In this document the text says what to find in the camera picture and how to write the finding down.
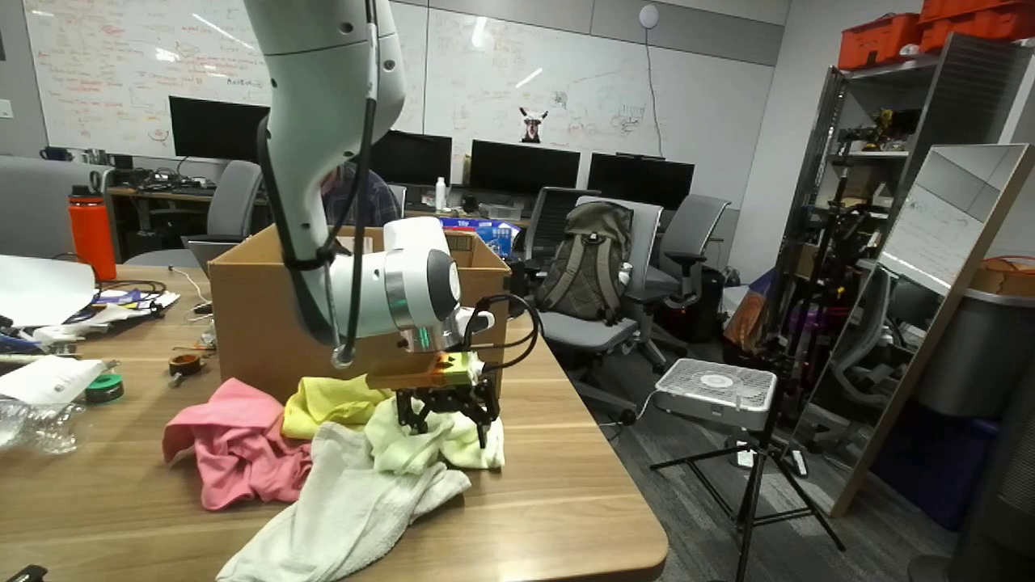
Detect orange water bottle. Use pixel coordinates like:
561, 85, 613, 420
67, 186, 115, 280

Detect grey trash bin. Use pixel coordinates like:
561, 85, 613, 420
914, 255, 1035, 420

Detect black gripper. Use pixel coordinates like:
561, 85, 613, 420
396, 378, 498, 444

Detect white grey towel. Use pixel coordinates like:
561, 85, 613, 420
215, 423, 468, 582

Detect green tape roll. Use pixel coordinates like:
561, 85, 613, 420
85, 371, 124, 403

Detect silver mac mini box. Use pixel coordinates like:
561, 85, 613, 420
655, 359, 776, 429

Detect black camera tripod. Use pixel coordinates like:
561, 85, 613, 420
654, 198, 844, 582

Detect brown tape roll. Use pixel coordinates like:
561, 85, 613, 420
169, 353, 204, 378

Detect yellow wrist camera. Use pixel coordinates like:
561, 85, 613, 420
370, 350, 488, 395

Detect bright yellow cloth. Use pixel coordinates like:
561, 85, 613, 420
280, 375, 388, 440

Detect grey backpack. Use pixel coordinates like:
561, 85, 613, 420
537, 201, 633, 321

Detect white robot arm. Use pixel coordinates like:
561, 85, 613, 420
243, 0, 498, 440

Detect magenta pink cloth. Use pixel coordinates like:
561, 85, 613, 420
163, 378, 311, 511

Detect open cardboard box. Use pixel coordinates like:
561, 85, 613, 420
207, 225, 512, 402

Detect pale green towel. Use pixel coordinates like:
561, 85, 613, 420
362, 397, 504, 474

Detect person in plaid shirt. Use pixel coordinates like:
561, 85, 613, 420
320, 163, 401, 225

